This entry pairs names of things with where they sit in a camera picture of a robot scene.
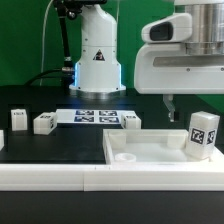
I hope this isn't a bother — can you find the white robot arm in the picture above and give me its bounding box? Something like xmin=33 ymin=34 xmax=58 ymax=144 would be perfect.
xmin=70 ymin=0 xmax=224 ymax=120

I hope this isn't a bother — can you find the black cable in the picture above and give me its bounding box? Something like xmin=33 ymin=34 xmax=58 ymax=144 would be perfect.
xmin=23 ymin=67 xmax=75 ymax=87

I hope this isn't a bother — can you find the white U-shaped obstacle wall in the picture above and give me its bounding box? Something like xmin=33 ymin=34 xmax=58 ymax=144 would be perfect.
xmin=0 ymin=132 xmax=224 ymax=193

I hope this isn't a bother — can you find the white cable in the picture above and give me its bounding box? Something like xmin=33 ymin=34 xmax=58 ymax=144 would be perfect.
xmin=39 ymin=0 xmax=55 ymax=78

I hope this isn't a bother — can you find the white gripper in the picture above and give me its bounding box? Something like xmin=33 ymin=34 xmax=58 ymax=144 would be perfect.
xmin=134 ymin=44 xmax=224 ymax=122

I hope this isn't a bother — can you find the black camera stand pole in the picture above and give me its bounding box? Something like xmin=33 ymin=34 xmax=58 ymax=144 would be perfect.
xmin=53 ymin=0 xmax=79 ymax=68

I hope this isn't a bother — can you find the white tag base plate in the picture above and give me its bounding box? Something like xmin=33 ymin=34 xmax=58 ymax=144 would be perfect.
xmin=56 ymin=109 xmax=135 ymax=124

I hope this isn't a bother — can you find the white block left edge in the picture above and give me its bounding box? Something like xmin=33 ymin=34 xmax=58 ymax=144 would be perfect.
xmin=0 ymin=130 xmax=4 ymax=151

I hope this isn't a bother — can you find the white square tabletop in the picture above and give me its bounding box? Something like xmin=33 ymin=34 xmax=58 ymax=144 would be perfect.
xmin=103 ymin=129 xmax=224 ymax=165

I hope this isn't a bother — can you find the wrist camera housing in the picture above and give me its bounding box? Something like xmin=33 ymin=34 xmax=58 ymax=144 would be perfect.
xmin=141 ymin=13 xmax=193 ymax=43

